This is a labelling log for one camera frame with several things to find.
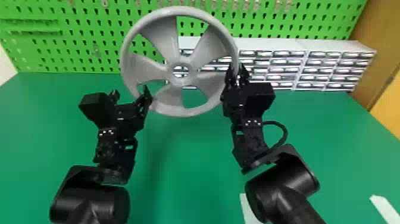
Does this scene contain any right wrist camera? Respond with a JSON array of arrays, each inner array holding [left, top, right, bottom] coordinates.
[[239, 82, 277, 121]]

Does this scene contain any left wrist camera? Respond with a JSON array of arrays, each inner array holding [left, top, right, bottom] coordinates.
[[78, 92, 119, 127]]

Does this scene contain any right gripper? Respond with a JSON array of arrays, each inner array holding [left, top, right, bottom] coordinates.
[[220, 63, 251, 121]]

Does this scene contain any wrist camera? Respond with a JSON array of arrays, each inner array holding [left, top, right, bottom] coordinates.
[[239, 82, 277, 121], [78, 92, 119, 127]]

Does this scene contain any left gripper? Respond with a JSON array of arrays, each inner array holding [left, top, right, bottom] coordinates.
[[107, 85, 154, 132]]

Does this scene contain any grey wheel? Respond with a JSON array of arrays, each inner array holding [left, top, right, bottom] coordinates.
[[119, 6, 240, 118]]

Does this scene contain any black cable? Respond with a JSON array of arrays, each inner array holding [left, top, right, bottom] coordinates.
[[261, 120, 289, 150]]

